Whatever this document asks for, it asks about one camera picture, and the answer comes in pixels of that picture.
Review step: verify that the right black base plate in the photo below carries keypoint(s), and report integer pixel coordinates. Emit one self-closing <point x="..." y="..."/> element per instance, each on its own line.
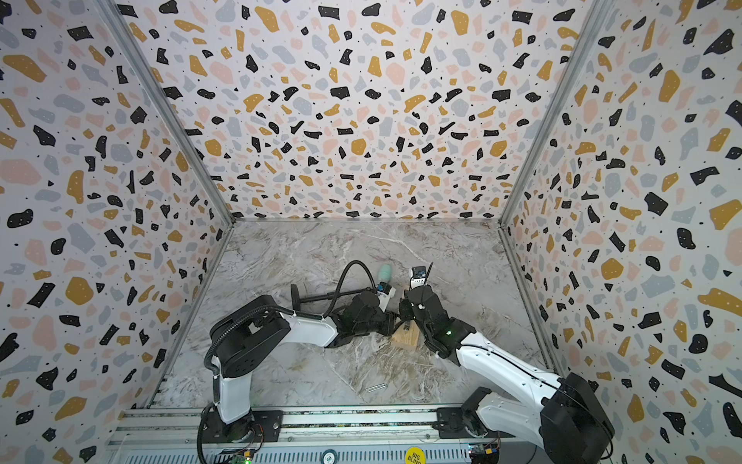
<point x="456" y="423"/>

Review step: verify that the aluminium rail frame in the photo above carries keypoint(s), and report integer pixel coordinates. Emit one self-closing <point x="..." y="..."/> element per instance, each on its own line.
<point x="324" y="434"/>

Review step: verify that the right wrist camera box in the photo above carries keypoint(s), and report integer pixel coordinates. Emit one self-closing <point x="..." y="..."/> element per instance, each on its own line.
<point x="418" y="276"/>

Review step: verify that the mint green handle tool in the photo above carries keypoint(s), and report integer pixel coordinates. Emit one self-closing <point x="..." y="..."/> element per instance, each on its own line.
<point x="385" y="273"/>

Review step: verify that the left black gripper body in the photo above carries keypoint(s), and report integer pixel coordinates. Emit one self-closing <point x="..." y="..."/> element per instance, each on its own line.
<point x="377" y="313"/>

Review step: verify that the wooden plank block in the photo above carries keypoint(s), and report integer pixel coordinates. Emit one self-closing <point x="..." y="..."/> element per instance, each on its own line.
<point x="406" y="337"/>

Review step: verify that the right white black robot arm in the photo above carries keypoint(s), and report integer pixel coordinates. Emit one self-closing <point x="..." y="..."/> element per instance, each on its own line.
<point x="560" y="415"/>

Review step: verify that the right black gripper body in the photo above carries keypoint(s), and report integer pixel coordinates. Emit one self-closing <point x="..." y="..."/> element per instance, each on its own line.
<point x="411" y="311"/>

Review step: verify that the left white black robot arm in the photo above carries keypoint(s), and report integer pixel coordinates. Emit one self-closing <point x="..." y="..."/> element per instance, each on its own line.
<point x="244" y="339"/>

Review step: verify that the black disc stand rod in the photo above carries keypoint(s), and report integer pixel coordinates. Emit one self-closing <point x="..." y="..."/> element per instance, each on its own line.
<point x="297" y="299"/>

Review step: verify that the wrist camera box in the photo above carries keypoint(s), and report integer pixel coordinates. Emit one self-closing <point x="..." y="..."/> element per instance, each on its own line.
<point x="385" y="292"/>
<point x="418" y="276"/>

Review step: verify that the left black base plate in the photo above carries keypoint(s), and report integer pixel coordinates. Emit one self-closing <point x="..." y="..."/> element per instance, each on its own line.
<point x="257" y="427"/>

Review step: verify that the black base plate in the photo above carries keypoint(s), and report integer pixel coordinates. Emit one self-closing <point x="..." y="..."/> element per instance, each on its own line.
<point x="456" y="423"/>
<point x="257" y="427"/>

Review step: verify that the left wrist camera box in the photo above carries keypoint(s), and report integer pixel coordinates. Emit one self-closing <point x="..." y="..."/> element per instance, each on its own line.
<point x="385" y="292"/>

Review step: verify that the yellow round sticker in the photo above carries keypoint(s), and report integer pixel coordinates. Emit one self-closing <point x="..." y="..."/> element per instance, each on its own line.
<point x="415" y="455"/>

